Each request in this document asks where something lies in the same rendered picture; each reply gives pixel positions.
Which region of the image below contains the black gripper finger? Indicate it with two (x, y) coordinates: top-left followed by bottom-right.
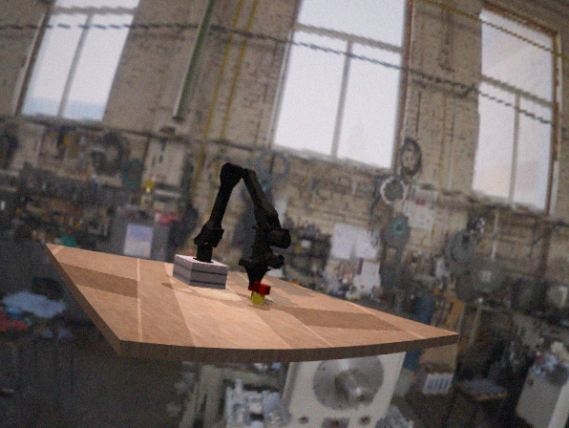
(245, 267), (261, 287)
(256, 267), (271, 282)

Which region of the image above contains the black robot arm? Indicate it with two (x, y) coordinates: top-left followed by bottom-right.
(193, 162), (291, 269)

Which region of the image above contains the yellow cube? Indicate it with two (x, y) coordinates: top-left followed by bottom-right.
(250, 291), (265, 306)

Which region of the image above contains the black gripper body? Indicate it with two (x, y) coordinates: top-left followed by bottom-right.
(239, 243), (272, 268)

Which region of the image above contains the red cube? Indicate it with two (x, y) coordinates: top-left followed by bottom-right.
(257, 284), (270, 296)
(248, 281), (261, 292)

